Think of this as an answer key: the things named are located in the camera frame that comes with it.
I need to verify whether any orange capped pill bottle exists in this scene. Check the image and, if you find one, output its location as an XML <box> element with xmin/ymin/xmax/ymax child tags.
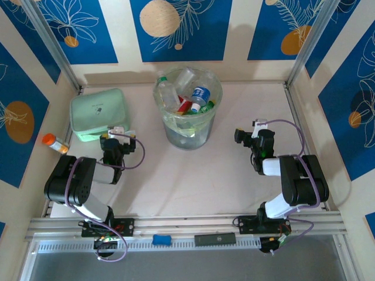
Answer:
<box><xmin>42</xmin><ymin>133</ymin><xmax>70</xmax><ymax>155</ymax></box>

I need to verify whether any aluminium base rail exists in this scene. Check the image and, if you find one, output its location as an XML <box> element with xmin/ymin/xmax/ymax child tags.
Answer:
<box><xmin>25</xmin><ymin>215</ymin><xmax>343</xmax><ymax>242</ymax></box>

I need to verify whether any blue label bottle white cap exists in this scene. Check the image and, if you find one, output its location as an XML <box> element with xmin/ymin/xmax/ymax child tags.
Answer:
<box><xmin>190</xmin><ymin>85</ymin><xmax>212</xmax><ymax>114</ymax></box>

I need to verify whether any red label bottle white cap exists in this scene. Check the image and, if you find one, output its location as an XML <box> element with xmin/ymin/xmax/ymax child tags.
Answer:
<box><xmin>176</xmin><ymin>96</ymin><xmax>193</xmax><ymax>116</ymax></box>

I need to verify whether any aluminium side rail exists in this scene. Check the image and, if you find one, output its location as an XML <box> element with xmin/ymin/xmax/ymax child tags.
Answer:
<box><xmin>283</xmin><ymin>83</ymin><xmax>332</xmax><ymax>211</ymax></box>

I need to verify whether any clear bottle green cap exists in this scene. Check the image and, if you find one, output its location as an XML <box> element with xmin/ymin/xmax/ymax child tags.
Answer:
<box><xmin>156</xmin><ymin>74</ymin><xmax>182</xmax><ymax>111</ymax></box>

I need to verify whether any perforated grey cable duct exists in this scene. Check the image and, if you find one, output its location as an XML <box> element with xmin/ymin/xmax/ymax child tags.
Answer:
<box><xmin>35</xmin><ymin>235</ymin><xmax>263</xmax><ymax>254</ymax></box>

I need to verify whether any clear plastic waste bin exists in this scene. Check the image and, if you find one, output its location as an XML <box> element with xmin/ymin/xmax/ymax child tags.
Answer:
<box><xmin>153</xmin><ymin>66</ymin><xmax>223</xmax><ymax>150</ymax></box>

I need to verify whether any small blue object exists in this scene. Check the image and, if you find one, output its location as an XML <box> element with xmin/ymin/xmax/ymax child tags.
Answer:
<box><xmin>151</xmin><ymin>233</ymin><xmax>173</xmax><ymax>246</ymax></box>

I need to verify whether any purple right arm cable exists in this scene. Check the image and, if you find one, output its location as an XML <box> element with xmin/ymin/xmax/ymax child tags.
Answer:
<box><xmin>263</xmin><ymin>119</ymin><xmax>323</xmax><ymax>257</ymax></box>

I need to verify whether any black rectangular device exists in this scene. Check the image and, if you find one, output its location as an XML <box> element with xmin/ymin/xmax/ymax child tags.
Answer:
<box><xmin>194</xmin><ymin>232</ymin><xmax>237</xmax><ymax>247</ymax></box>

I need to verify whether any mint green zip pouch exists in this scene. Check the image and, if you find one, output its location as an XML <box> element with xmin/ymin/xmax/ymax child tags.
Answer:
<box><xmin>69</xmin><ymin>88</ymin><xmax>130</xmax><ymax>143</ymax></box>

